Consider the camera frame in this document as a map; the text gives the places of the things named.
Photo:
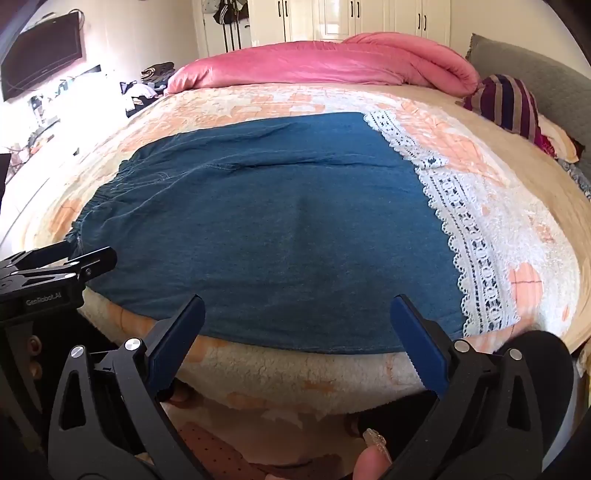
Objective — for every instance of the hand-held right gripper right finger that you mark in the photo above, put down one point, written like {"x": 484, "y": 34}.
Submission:
{"x": 415, "y": 344}

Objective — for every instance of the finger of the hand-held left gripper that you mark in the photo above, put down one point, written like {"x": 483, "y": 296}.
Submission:
{"x": 37, "y": 258}
{"x": 87, "y": 265}

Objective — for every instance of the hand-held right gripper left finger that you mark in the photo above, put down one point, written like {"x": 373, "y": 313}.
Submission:
{"x": 183, "y": 333}

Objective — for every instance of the blue denim pants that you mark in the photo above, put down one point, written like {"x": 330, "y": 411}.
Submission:
{"x": 277, "y": 221}

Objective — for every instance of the person's right hand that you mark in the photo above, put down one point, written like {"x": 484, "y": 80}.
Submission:
{"x": 371, "y": 464}

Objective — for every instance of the orange dotted mat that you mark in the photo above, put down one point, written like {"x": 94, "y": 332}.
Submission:
{"x": 207, "y": 450}

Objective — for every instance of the dark clothes heap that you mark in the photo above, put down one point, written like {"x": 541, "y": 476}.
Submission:
{"x": 137, "y": 94}

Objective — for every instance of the brown clothes heap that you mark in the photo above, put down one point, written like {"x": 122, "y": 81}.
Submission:
{"x": 158, "y": 71}

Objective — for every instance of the beige bed sheet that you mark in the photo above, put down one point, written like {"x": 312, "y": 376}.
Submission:
{"x": 521, "y": 152}

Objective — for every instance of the blue patterned cloth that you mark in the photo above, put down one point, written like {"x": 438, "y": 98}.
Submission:
{"x": 577, "y": 177}

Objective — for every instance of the cream folded cloth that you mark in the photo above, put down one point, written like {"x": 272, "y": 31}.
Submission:
{"x": 558, "y": 136}

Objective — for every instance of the peach and white printed blanket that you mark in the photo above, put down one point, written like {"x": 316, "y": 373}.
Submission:
{"x": 286, "y": 101}

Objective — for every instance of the striped purple and tan cloth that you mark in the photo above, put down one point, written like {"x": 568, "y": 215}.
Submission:
{"x": 505, "y": 99}

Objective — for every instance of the black striped hanging bag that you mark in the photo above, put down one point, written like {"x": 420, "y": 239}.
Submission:
{"x": 229, "y": 23}

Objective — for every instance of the pink quilt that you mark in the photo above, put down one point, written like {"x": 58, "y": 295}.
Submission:
{"x": 300, "y": 62}

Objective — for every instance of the white wardrobe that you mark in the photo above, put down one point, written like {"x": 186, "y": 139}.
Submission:
{"x": 351, "y": 18}

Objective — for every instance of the black wall television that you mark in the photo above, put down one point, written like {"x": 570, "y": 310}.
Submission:
{"x": 41, "y": 55}

